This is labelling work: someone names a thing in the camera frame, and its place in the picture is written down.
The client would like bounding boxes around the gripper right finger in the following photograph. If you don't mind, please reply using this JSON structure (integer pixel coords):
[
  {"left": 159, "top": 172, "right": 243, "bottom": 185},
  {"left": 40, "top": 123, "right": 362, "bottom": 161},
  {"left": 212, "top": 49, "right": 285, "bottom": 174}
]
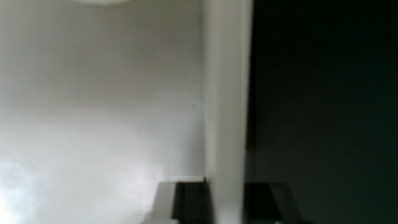
[{"left": 244, "top": 183, "right": 310, "bottom": 224}]

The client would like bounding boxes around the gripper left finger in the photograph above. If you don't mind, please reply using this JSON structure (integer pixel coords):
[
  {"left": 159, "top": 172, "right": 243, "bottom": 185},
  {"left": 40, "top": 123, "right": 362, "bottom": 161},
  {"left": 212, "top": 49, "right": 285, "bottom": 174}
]
[{"left": 147, "top": 181, "right": 214, "bottom": 224}]

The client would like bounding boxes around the white square tabletop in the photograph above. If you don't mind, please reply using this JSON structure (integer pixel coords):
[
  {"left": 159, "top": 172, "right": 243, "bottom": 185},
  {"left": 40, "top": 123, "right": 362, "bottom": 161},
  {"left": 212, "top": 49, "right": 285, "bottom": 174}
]
[{"left": 0, "top": 0, "right": 253, "bottom": 224}]

